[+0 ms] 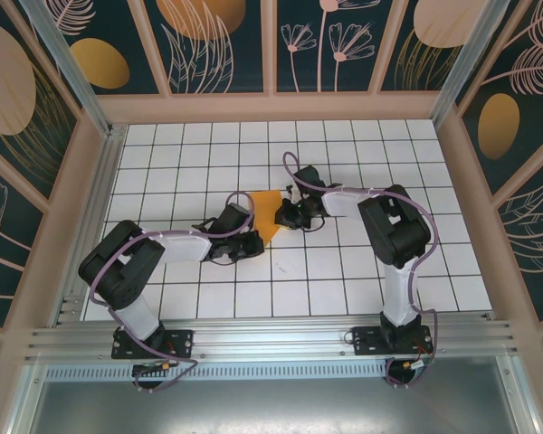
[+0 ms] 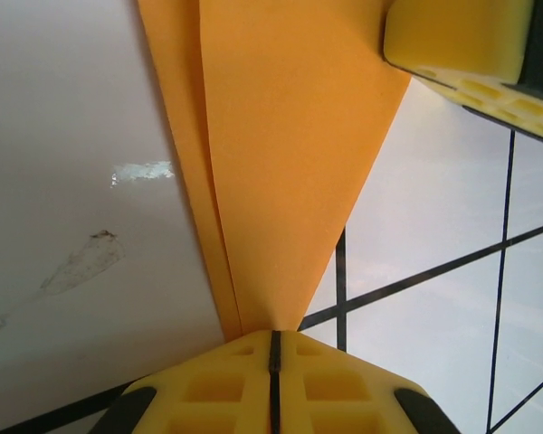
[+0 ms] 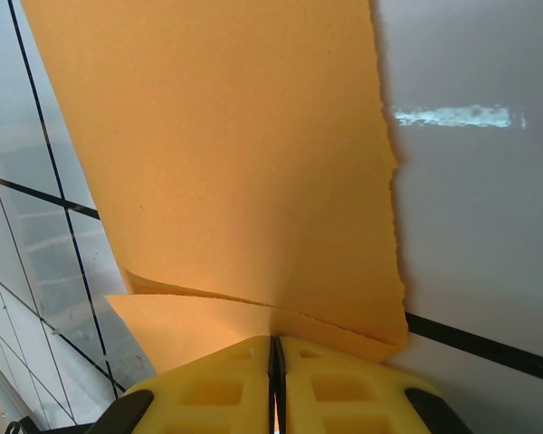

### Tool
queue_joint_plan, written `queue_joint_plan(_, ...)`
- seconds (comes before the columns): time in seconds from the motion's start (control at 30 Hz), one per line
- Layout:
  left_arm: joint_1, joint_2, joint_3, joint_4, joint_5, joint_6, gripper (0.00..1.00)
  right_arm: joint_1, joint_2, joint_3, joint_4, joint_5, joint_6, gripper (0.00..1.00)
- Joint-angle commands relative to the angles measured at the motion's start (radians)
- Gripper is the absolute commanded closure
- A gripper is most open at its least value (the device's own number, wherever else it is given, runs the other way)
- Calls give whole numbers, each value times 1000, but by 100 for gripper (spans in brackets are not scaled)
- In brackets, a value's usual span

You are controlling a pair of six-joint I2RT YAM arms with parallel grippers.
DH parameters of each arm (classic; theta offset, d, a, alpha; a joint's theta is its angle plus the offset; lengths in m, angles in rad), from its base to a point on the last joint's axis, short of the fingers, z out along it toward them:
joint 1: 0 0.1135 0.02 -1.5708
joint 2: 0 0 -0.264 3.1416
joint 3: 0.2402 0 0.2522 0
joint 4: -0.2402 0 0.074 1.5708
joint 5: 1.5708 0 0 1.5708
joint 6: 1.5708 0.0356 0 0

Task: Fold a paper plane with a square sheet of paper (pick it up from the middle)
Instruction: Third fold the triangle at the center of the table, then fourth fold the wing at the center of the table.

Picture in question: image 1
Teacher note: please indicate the orange cloth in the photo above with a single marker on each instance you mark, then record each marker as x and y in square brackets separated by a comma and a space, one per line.
[264, 212]

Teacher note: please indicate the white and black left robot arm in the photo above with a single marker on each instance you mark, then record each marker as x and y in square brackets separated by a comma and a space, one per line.
[185, 248]

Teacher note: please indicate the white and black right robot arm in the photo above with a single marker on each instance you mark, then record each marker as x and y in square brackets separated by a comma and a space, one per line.
[341, 201]

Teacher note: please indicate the grey metal sheet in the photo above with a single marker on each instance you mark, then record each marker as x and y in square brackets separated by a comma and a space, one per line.
[271, 407]

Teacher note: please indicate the small adapter board with connectors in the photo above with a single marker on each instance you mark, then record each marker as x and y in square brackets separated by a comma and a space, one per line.
[154, 367]
[418, 364]

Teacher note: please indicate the long aluminium mounting rail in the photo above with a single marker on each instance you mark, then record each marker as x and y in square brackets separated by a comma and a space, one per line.
[271, 336]

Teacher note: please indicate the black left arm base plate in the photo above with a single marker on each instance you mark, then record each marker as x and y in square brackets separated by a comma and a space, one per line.
[181, 343]

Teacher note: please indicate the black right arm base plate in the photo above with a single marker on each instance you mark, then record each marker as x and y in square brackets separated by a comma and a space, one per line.
[366, 341]

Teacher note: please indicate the short aluminium side rail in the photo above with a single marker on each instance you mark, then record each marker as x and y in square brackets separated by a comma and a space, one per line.
[104, 181]

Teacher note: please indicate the aluminium frame post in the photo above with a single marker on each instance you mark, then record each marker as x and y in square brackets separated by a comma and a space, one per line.
[68, 59]
[457, 68]

